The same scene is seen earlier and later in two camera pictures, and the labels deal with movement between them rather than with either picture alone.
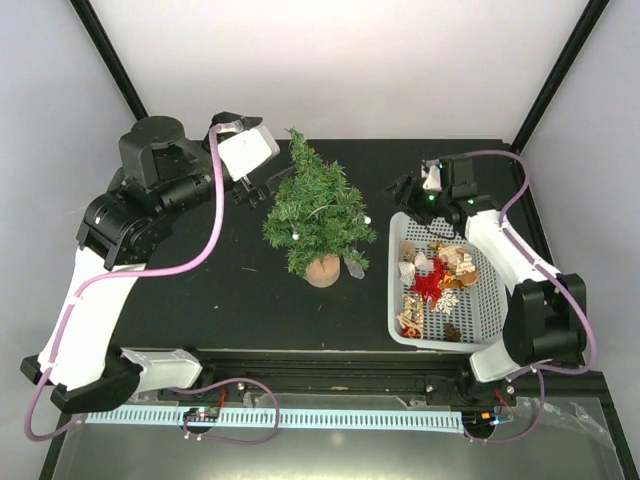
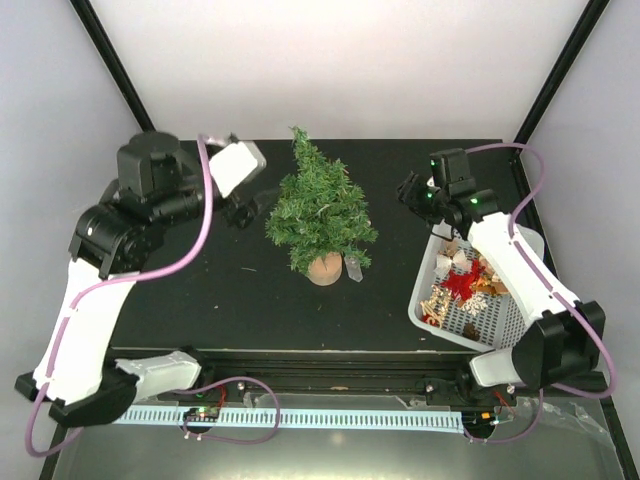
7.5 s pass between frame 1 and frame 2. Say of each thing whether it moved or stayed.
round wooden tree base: stayed
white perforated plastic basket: moved
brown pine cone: moved
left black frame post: stayed
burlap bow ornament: moved
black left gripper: moved
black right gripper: stayed
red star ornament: moved
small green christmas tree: stayed
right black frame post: stayed
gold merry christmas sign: moved
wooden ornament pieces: moved
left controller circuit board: stayed
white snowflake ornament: moved
